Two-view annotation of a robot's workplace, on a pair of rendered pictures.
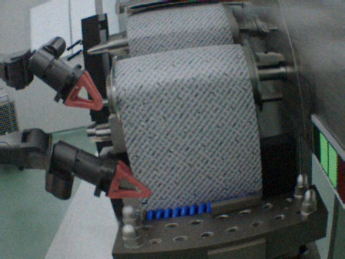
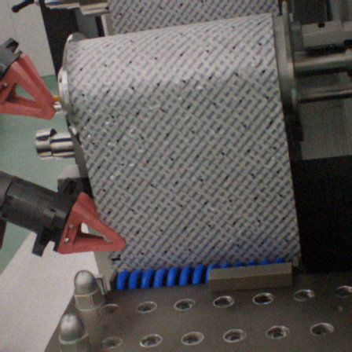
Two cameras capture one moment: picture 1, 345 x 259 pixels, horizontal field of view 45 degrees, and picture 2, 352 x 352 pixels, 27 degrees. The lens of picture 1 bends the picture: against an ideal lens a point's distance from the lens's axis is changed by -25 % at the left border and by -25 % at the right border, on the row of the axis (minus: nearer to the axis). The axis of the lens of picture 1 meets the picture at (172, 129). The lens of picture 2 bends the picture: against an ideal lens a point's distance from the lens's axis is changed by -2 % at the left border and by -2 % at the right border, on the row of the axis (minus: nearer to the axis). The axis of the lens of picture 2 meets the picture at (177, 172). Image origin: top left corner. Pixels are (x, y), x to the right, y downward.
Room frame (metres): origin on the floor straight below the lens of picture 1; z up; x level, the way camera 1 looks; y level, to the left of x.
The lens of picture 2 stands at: (0.11, -0.13, 1.47)
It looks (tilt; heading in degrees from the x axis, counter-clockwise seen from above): 21 degrees down; 8
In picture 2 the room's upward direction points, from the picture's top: 11 degrees counter-clockwise
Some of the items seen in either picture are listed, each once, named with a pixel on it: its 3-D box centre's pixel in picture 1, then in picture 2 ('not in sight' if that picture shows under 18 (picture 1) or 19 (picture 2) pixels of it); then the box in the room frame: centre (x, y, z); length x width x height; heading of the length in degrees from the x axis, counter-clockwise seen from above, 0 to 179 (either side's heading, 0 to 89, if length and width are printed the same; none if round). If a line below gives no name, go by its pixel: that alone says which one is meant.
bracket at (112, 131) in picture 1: (122, 188); (94, 227); (1.02, 0.12, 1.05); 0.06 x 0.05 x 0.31; 85
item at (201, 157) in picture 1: (199, 166); (194, 207); (0.91, -0.03, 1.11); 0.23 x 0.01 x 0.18; 85
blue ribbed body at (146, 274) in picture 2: (205, 210); (203, 278); (0.89, -0.03, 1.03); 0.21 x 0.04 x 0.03; 85
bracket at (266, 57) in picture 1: (269, 55); (328, 31); (0.96, -0.22, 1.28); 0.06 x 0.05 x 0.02; 85
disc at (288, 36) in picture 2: (253, 73); (292, 64); (0.96, -0.17, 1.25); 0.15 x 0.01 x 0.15; 175
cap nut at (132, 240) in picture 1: (131, 235); (72, 333); (0.76, 0.10, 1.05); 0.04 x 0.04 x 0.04
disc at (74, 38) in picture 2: (121, 92); (85, 92); (0.98, 0.08, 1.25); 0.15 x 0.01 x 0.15; 175
